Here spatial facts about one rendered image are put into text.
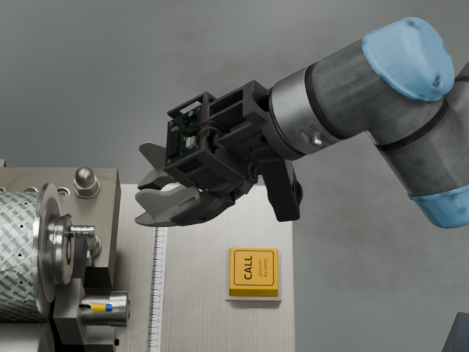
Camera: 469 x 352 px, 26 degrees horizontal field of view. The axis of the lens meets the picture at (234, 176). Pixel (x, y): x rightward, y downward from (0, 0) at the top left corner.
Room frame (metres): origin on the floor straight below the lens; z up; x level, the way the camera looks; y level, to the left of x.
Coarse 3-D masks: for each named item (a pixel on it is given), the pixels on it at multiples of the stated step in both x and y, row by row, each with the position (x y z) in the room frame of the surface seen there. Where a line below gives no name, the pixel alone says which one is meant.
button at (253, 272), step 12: (240, 252) 0.74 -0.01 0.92; (252, 252) 0.74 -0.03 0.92; (264, 252) 0.74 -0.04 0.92; (276, 252) 0.74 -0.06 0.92; (240, 264) 0.72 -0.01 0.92; (252, 264) 0.72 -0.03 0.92; (264, 264) 0.72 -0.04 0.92; (276, 264) 0.72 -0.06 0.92; (240, 276) 0.70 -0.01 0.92; (252, 276) 0.70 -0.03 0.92; (264, 276) 0.70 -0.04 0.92; (276, 276) 0.70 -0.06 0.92; (240, 288) 0.68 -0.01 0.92; (252, 288) 0.68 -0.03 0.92; (264, 288) 0.68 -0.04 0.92; (276, 288) 0.68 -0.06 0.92
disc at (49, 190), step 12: (48, 192) 0.60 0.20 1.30; (36, 216) 0.55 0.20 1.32; (60, 216) 0.62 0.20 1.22; (36, 228) 0.54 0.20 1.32; (36, 240) 0.53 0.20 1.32; (36, 252) 0.52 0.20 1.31; (36, 264) 0.51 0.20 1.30; (36, 276) 0.50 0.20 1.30; (36, 288) 0.49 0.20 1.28; (36, 300) 0.48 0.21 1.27; (48, 312) 0.49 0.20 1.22
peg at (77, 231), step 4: (72, 228) 0.57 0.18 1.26; (76, 228) 0.57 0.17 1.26; (80, 228) 0.57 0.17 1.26; (84, 228) 0.57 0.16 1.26; (88, 228) 0.57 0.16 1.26; (92, 228) 0.57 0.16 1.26; (72, 232) 0.57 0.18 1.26; (76, 232) 0.57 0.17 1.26; (80, 232) 0.57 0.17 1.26; (84, 232) 0.57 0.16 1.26; (88, 232) 0.57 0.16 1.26; (92, 232) 0.57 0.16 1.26; (72, 236) 0.57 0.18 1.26; (76, 236) 0.57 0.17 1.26; (80, 236) 0.57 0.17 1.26; (84, 236) 0.57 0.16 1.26; (88, 236) 0.57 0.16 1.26; (92, 236) 0.57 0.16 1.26
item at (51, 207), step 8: (48, 200) 0.59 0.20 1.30; (56, 200) 0.61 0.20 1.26; (48, 208) 0.58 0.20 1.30; (56, 208) 0.60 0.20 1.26; (48, 216) 0.57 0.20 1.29; (40, 240) 0.54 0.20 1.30; (40, 248) 0.53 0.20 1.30; (40, 256) 0.52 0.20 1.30; (40, 264) 0.51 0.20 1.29; (40, 272) 0.51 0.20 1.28; (48, 288) 0.51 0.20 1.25; (56, 288) 0.53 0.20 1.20; (48, 296) 0.50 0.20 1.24
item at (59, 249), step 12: (48, 228) 0.56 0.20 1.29; (60, 228) 0.56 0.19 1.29; (48, 240) 0.55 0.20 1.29; (60, 240) 0.55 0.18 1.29; (72, 240) 0.57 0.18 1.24; (48, 252) 0.53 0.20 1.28; (60, 252) 0.53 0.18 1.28; (72, 252) 0.56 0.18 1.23; (48, 264) 0.52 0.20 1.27; (60, 264) 0.52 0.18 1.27; (72, 264) 0.55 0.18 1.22; (48, 276) 0.52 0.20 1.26; (60, 276) 0.52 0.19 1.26
